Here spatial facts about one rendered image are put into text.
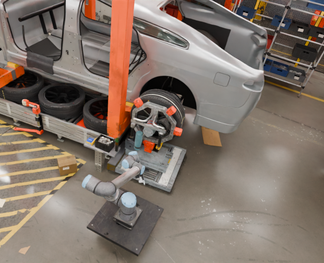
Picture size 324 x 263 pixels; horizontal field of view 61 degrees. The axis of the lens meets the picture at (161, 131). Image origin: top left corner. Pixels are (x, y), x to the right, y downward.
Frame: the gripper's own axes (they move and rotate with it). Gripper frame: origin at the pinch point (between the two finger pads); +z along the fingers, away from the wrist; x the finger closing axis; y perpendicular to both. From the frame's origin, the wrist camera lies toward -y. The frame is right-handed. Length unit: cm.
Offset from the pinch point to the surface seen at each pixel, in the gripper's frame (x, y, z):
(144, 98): -47, -33, -77
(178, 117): -30, -63, -48
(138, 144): -52, -11, -23
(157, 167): -68, -30, 23
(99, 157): -75, 38, -15
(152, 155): -79, -29, 9
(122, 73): -29, -15, -114
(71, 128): -122, 62, -52
